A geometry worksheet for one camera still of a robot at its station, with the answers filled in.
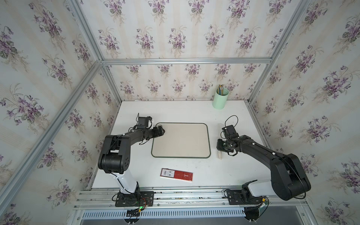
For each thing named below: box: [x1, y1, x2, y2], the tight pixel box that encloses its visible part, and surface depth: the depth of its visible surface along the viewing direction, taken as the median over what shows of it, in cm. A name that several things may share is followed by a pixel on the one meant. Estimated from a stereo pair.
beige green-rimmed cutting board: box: [150, 122, 212, 159], surface depth 93 cm
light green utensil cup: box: [212, 88, 230, 110], surface depth 114 cm
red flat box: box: [160, 167, 194, 183], surface depth 82 cm
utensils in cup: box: [217, 84, 224, 96], surface depth 110 cm
